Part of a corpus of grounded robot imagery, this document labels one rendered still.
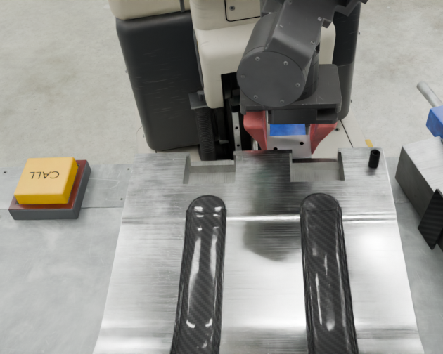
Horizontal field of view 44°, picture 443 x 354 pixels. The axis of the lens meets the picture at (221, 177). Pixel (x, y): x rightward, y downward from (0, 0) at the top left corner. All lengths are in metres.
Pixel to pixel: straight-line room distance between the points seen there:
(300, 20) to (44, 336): 0.39
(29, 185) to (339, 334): 0.40
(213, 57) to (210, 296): 0.49
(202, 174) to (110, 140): 1.37
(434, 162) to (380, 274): 0.18
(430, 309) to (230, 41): 0.51
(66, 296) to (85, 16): 2.13
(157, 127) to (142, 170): 0.79
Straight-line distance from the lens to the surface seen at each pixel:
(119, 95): 2.13
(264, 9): 0.49
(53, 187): 0.66
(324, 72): 0.59
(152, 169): 0.57
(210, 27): 0.90
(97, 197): 0.68
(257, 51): 0.44
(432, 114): 0.66
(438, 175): 0.61
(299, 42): 0.43
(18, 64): 2.47
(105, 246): 0.63
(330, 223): 0.52
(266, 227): 0.51
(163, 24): 1.19
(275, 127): 0.67
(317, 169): 0.59
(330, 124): 0.57
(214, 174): 0.59
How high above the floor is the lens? 1.30
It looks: 48 degrees down
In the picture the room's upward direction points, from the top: 8 degrees counter-clockwise
